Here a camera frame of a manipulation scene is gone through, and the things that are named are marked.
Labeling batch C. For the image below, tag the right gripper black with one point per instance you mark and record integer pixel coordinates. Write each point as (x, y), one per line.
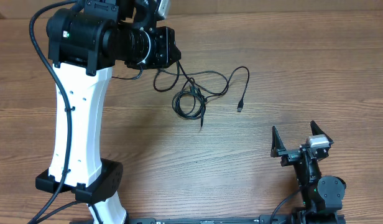
(291, 155)

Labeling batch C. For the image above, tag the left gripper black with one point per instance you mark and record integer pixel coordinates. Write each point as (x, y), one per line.
(164, 39)

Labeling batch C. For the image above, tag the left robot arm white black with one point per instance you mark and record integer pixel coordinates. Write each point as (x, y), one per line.
(85, 40)

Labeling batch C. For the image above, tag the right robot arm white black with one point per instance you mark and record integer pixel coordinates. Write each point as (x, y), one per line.
(322, 195)

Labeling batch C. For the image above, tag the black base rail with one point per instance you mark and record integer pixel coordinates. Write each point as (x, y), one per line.
(262, 219)

